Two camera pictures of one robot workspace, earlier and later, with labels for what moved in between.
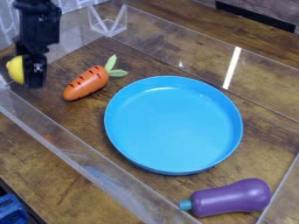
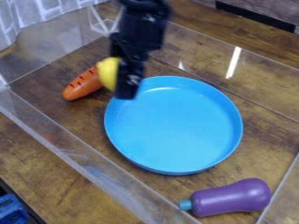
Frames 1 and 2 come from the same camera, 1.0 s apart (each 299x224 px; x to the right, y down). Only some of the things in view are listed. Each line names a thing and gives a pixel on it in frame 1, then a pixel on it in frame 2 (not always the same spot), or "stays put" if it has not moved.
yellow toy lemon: x=15 y=69 → x=107 y=67
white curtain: x=11 y=22 stays put
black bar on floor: x=257 y=16 stays put
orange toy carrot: x=93 y=80 stays put
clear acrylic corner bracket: x=106 y=26 stays put
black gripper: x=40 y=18 → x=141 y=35
